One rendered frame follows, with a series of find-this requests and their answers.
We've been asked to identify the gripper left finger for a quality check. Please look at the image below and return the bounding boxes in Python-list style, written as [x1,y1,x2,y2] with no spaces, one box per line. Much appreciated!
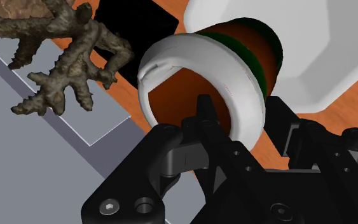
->
[80,94,267,224]

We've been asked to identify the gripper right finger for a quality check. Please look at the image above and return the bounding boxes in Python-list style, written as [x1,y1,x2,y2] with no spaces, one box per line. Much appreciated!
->
[265,95,358,224]

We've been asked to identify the orange cup with white rim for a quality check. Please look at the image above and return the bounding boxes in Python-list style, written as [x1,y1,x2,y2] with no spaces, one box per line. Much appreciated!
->
[137,17,284,151]

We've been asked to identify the white octagonal bowl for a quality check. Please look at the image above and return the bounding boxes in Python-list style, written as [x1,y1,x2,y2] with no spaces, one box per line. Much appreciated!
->
[183,0,358,115]

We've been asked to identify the gnarled brown branch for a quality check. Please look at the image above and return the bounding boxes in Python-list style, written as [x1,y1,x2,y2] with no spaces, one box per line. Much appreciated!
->
[0,0,135,117]

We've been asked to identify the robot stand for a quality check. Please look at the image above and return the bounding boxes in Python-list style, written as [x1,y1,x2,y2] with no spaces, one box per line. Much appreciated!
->
[93,0,180,90]

